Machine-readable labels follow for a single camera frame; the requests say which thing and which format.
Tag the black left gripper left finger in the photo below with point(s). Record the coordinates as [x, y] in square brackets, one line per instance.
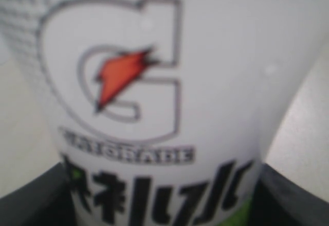
[46, 200]

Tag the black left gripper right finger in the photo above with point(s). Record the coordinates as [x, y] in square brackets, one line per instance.
[279, 201]

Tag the clear plastic drink bottle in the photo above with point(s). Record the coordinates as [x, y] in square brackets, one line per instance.
[160, 109]

